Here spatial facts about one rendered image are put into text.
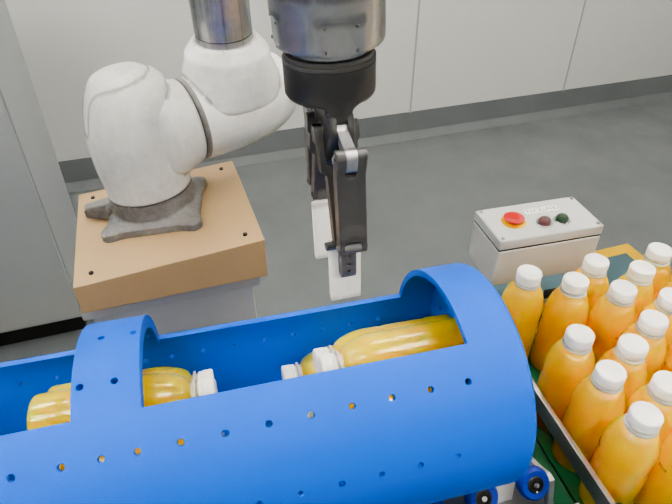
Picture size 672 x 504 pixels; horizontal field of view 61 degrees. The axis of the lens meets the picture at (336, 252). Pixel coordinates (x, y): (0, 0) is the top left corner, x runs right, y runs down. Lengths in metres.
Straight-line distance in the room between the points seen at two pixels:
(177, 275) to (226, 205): 0.18
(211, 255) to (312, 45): 0.63
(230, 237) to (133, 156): 0.21
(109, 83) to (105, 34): 2.25
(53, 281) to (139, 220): 1.31
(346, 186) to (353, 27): 0.12
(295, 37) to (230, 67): 0.61
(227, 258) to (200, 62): 0.34
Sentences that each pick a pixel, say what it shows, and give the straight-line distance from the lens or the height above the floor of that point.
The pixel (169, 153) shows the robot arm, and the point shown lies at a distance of 1.04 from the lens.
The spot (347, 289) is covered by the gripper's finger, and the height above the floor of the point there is 1.31.
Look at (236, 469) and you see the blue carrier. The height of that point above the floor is 1.17.
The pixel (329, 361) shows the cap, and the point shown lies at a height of 1.16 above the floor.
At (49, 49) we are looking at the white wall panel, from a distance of 3.31.
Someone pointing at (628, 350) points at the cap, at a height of 1.09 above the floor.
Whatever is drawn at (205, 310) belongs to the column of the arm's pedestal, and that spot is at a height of 0.91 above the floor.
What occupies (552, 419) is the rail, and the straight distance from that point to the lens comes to 0.93.
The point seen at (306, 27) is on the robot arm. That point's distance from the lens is 0.43.
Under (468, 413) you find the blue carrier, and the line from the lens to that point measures 0.64.
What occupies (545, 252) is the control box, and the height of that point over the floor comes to 1.06.
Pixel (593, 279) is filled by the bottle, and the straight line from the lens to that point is 1.04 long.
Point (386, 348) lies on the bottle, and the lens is 0.68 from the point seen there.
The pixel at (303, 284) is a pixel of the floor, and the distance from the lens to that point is 2.58.
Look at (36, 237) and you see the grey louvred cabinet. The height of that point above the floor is 0.49.
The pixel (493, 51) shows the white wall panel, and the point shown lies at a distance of 3.96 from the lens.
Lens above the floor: 1.68
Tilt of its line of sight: 37 degrees down
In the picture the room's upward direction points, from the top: straight up
